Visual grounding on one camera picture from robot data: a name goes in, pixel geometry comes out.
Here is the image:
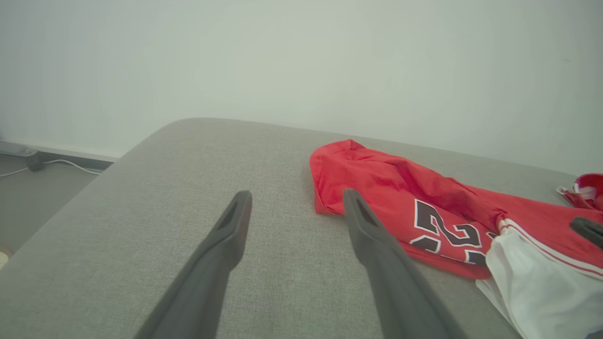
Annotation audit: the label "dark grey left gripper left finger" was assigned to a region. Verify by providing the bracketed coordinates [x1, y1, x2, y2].
[136, 190, 254, 339]

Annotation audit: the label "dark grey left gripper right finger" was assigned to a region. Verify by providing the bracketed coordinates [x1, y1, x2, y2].
[342, 189, 470, 339]

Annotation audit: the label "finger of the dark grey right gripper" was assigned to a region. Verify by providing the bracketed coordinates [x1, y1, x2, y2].
[570, 216, 603, 250]

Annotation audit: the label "red shorts white side stripes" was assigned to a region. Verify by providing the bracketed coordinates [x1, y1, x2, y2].
[556, 173, 603, 211]

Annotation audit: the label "red basketball jersey white trim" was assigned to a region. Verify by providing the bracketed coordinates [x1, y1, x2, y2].
[309, 139, 603, 339]

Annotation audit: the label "black power plug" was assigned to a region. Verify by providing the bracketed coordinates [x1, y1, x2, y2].
[25, 152, 46, 173]

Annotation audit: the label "white floor cable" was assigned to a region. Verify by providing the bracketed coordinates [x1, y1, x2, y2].
[0, 159, 102, 178]

